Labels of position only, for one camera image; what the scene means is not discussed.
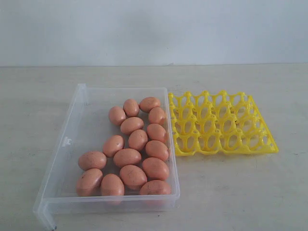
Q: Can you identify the brown egg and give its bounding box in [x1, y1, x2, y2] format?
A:
[147, 123, 167, 143]
[145, 140, 169, 161]
[101, 174, 125, 205]
[103, 135, 125, 158]
[113, 148, 141, 168]
[139, 180, 172, 207]
[120, 117, 144, 135]
[128, 129, 148, 152]
[148, 107, 166, 126]
[139, 97, 161, 113]
[108, 106, 126, 126]
[76, 168, 103, 197]
[123, 99, 140, 117]
[77, 151, 107, 171]
[142, 157, 170, 180]
[119, 165, 148, 190]

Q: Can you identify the clear plastic storage box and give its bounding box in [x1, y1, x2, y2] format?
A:
[33, 84, 180, 231]

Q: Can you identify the yellow plastic egg tray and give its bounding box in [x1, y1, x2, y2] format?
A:
[168, 90, 279, 156]

